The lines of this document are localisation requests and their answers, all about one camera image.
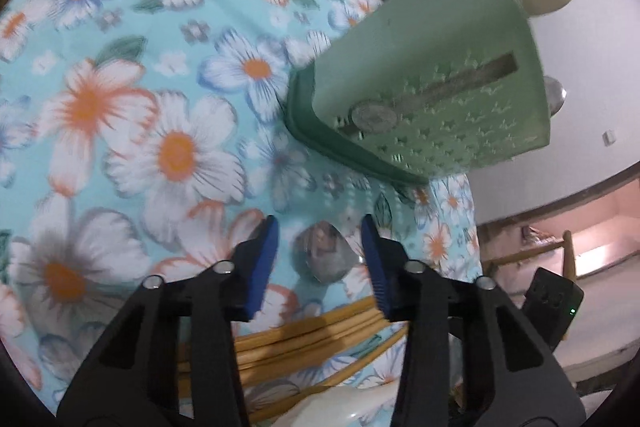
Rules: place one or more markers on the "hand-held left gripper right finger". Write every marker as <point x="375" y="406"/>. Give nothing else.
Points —
<point x="375" y="267"/>

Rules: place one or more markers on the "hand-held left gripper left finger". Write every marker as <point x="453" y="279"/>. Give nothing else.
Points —
<point x="262" y="267"/>

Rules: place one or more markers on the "metal spoon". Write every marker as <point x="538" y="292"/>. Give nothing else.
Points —
<point x="322" y="254"/>
<point x="554" y="94"/>

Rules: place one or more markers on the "bundle of wooden chopsticks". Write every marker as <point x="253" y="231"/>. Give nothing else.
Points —
<point x="310" y="337"/>

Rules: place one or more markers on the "green plastic utensil holder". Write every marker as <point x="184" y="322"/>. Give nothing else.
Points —
<point x="425" y="37"/>

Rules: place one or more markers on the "floral tablecloth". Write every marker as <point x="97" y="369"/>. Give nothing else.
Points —
<point x="100" y="57"/>

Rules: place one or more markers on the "wooden chair frame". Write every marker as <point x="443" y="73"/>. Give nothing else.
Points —
<point x="530" y="252"/>

